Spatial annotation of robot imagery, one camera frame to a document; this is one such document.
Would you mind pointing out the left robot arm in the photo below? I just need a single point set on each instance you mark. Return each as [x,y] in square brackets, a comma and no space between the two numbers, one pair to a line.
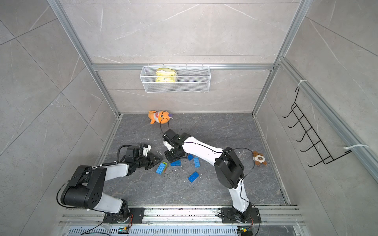
[85,188]

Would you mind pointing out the green lego brick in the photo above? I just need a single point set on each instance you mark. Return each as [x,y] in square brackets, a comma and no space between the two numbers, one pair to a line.
[164,166]

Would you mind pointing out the orange plush fish toy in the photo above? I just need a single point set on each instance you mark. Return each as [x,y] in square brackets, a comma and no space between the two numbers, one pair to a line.
[161,117]

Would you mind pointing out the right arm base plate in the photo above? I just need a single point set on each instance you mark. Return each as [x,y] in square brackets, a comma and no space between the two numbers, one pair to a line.
[231,215]

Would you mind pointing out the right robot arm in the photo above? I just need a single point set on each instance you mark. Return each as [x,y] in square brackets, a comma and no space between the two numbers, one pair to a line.
[229,168]

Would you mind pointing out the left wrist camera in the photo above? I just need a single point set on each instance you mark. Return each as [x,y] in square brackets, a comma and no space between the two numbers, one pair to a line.
[145,149]

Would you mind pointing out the black wire hook rack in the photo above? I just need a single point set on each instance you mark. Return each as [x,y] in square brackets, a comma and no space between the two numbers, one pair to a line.
[311,135]

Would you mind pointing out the brown white plush toy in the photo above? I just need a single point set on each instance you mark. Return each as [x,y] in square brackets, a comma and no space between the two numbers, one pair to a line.
[259,158]

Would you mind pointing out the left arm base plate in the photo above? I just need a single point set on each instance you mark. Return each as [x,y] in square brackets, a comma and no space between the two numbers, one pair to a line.
[132,215]

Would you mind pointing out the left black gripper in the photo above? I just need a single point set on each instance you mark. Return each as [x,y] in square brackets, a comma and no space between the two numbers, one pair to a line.
[151,157]

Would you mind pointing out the white wire mesh basket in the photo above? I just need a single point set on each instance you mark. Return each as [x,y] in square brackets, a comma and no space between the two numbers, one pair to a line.
[176,79]

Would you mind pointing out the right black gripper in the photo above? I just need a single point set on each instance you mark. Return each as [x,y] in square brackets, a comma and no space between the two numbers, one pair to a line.
[171,158]

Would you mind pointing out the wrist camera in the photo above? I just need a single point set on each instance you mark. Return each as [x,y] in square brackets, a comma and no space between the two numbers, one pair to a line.
[167,145]
[145,149]

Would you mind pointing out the blue lego brick front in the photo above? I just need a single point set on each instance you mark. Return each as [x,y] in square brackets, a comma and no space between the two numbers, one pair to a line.
[193,177]

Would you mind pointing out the aluminium mounting rail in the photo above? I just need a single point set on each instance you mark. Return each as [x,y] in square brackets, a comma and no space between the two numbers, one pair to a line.
[189,215]

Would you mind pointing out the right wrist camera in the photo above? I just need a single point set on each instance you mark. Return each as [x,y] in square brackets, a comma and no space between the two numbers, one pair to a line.
[167,145]

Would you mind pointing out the light blue long lego brick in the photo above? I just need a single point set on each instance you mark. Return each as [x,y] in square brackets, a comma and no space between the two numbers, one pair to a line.
[160,168]

